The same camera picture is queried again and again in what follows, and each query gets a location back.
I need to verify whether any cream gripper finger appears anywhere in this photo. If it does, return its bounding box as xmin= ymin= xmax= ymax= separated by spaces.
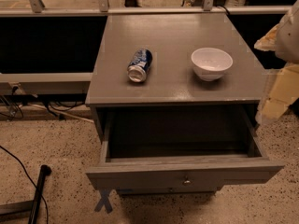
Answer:
xmin=254 ymin=24 xmax=278 ymax=51
xmin=255 ymin=63 xmax=299 ymax=125

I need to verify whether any grey top drawer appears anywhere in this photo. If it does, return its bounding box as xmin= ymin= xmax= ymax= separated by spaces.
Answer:
xmin=87 ymin=105 xmax=284 ymax=195

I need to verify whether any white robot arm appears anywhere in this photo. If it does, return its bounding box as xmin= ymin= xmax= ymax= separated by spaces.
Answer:
xmin=254 ymin=0 xmax=299 ymax=125

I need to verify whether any white bowl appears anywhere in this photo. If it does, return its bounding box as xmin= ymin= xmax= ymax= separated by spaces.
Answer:
xmin=191 ymin=48 xmax=233 ymax=81

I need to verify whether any grey wooden cabinet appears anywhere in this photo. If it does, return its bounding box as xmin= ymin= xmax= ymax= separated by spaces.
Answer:
xmin=85 ymin=12 xmax=287 ymax=196

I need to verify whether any blue soda can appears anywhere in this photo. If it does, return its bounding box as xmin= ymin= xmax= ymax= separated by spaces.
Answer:
xmin=127 ymin=49 xmax=152 ymax=83

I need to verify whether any blue tape cross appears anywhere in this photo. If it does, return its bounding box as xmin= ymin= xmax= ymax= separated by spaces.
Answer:
xmin=94 ymin=189 xmax=113 ymax=214

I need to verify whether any black metal stand leg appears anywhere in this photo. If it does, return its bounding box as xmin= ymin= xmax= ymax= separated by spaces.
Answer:
xmin=0 ymin=165 xmax=51 ymax=224

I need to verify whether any grey metal rail frame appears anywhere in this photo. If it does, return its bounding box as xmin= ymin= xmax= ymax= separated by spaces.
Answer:
xmin=0 ymin=0 xmax=299 ymax=95

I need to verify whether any cable bundle under rail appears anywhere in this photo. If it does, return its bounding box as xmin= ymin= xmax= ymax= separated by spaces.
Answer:
xmin=0 ymin=85 xmax=94 ymax=123

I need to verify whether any black floor cable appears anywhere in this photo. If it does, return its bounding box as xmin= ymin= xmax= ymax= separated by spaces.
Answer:
xmin=0 ymin=145 xmax=50 ymax=224

